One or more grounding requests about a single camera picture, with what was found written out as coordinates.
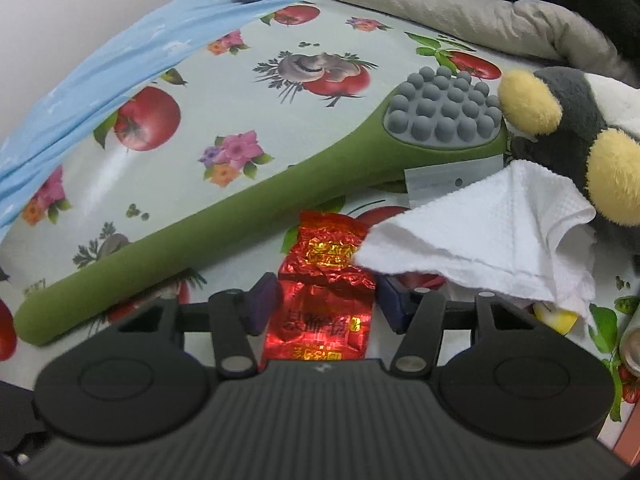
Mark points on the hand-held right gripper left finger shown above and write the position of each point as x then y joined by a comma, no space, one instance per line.
262,305

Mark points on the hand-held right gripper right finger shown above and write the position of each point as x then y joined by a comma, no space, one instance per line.
392,307

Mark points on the red foil packet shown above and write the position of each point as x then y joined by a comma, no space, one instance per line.
320,270

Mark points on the pink cardboard box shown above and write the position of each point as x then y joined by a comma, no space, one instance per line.
622,442

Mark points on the green massage hammer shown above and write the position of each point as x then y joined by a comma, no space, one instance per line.
250,220

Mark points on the fruit print sheet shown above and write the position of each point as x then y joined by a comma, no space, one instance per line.
200,110

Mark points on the white spray can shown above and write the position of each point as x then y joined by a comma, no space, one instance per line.
631,350

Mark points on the grey penguin plush toy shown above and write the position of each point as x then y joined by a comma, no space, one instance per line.
575,125

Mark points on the grey duvet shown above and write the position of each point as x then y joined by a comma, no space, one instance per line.
450,5

